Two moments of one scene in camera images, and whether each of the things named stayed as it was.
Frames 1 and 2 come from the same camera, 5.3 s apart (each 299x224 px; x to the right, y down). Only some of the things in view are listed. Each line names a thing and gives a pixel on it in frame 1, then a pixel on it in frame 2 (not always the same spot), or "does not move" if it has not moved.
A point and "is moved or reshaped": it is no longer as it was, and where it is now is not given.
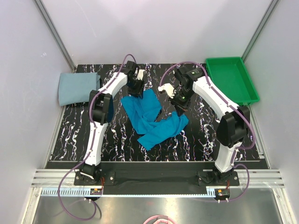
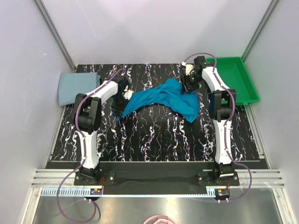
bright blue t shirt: x=144 y=112 is moved or reshaped
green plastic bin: x=231 y=74 does not move
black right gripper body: x=181 y=99 → x=191 y=80
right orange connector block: x=222 y=193 does not move
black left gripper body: x=135 y=87 → x=119 y=103
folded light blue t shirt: x=76 y=87 does not move
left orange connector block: x=94 y=191 does not move
